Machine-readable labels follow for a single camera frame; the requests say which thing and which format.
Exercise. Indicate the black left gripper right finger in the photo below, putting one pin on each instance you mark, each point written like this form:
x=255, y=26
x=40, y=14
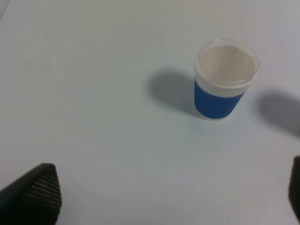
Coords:
x=294, y=187

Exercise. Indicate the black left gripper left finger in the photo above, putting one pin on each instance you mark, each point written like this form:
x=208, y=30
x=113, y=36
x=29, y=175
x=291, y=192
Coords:
x=33, y=199

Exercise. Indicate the blue white paper cup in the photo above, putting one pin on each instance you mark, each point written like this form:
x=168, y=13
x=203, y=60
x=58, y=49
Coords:
x=224, y=70

